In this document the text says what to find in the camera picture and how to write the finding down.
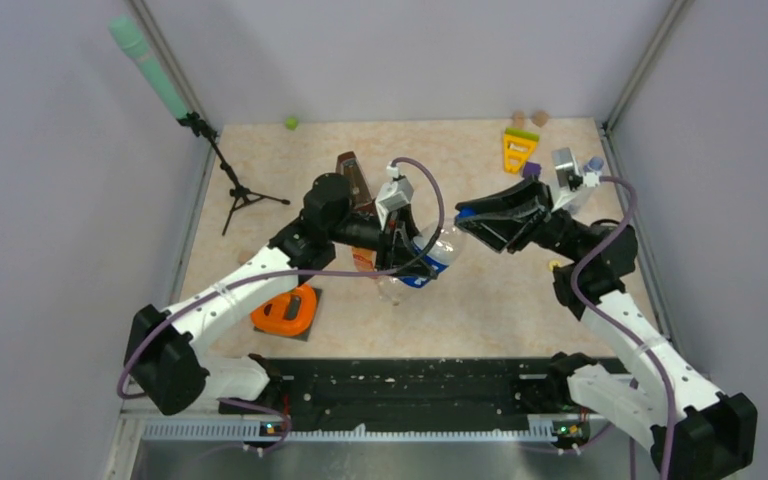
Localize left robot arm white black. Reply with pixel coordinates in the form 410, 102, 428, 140
117, 168, 436, 416

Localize tan wooden block left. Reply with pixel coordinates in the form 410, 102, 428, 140
511, 110, 527, 130

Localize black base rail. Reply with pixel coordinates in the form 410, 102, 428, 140
257, 358, 592, 433

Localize tan wooden block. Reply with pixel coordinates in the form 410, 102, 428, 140
531, 109, 551, 128
511, 110, 527, 130

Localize black tripod microphone stand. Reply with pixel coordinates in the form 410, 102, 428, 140
177, 112, 291, 236

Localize purple cube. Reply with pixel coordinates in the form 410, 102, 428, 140
521, 161, 542, 179

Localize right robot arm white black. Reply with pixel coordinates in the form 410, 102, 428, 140
455, 173, 758, 479

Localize yellow triangular toy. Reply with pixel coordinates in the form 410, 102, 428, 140
502, 127, 540, 174

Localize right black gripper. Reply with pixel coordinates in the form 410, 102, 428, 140
455, 175, 585, 264

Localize purple cable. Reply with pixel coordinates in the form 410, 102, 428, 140
116, 156, 447, 452
569, 175, 680, 480

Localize small green cube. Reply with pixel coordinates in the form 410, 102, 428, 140
283, 116, 299, 131

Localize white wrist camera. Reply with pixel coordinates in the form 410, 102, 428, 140
549, 148, 601, 216
375, 162, 414, 230

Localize blue cap labelled bottle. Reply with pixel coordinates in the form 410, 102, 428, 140
376, 217, 467, 306

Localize clear small water bottle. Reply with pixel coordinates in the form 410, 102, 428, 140
582, 156, 605, 175

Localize tan wooden block right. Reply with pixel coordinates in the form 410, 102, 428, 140
531, 109, 551, 128

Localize mint green microphone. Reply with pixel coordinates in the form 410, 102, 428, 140
108, 16, 189, 123

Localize dark grey square mat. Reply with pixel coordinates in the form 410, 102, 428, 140
259, 286, 324, 343

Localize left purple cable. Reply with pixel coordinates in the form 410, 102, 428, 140
116, 156, 447, 452

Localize orange juice bottle yellow cap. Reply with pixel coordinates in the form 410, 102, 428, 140
351, 247, 376, 273

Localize brown wooden metronome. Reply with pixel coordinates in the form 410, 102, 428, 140
335, 151, 377, 218

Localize orange tape dispenser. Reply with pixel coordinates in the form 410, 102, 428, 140
250, 283, 318, 338

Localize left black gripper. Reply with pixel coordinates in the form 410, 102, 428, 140
327, 201, 440, 277

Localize grey toothed cable tray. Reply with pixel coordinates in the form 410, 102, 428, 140
142, 418, 583, 444

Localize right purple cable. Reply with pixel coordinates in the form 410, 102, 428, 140
569, 175, 680, 480

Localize tan wooden cube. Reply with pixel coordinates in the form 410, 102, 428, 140
237, 250, 253, 265

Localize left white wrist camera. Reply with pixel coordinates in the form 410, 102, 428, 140
375, 162, 414, 230

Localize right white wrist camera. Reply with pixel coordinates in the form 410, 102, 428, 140
549, 148, 601, 216

